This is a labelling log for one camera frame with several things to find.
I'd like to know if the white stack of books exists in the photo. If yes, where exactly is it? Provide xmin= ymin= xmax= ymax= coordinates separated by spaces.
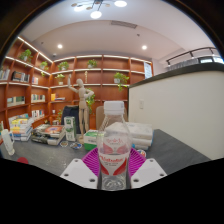
xmin=126 ymin=121 xmax=154 ymax=151

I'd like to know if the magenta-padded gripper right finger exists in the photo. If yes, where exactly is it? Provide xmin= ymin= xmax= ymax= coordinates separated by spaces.
xmin=129 ymin=148 xmax=168 ymax=190

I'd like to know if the flat round red coaster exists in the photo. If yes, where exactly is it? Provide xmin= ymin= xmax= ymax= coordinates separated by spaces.
xmin=16 ymin=157 xmax=30 ymax=165

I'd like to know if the chair with dark jacket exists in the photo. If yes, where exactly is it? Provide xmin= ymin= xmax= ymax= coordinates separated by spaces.
xmin=61 ymin=105 xmax=81 ymax=134

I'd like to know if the wooden shelf unit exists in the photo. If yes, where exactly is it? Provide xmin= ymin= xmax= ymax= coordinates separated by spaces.
xmin=0 ymin=35 xmax=154 ymax=134

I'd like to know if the small green white box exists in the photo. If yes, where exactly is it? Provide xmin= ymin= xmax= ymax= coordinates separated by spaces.
xmin=83 ymin=129 xmax=100 ymax=151

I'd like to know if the clear plastic water bottle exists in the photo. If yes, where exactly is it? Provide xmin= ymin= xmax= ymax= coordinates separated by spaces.
xmin=96 ymin=100 xmax=133 ymax=192

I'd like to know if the white printed mug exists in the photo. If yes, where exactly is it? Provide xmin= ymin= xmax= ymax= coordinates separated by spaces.
xmin=0 ymin=128 xmax=16 ymax=156

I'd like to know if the tan chair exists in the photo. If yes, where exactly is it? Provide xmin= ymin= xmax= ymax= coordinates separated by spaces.
xmin=95 ymin=105 xmax=128 ymax=130

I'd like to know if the tall green white carton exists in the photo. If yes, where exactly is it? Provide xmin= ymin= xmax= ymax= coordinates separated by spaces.
xmin=63 ymin=115 xmax=77 ymax=143

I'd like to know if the window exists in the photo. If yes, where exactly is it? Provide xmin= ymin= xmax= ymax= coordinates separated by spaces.
xmin=199 ymin=56 xmax=224 ymax=65

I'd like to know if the ceiling air vent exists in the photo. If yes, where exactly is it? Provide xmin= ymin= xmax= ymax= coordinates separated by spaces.
xmin=110 ymin=20 xmax=138 ymax=30

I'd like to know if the ceiling lamp with round bulbs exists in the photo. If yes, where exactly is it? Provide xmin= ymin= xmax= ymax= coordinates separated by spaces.
xmin=70 ymin=0 xmax=128 ymax=20

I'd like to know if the black curtain rail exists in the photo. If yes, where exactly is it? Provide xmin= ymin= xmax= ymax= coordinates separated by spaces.
xmin=165 ymin=46 xmax=219 ymax=66

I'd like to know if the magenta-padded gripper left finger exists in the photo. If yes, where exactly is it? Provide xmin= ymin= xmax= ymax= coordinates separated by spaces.
xmin=59 ymin=147 xmax=100 ymax=190

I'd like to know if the white counter with dark top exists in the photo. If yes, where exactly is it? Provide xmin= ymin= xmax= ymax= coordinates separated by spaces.
xmin=128 ymin=62 xmax=224 ymax=161

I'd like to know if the wooden artist mannequin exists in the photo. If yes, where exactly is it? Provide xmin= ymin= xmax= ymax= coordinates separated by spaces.
xmin=67 ymin=73 xmax=95 ymax=140

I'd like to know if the dark stack of books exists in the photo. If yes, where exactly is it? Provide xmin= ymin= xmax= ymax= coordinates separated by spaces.
xmin=30 ymin=124 xmax=67 ymax=147

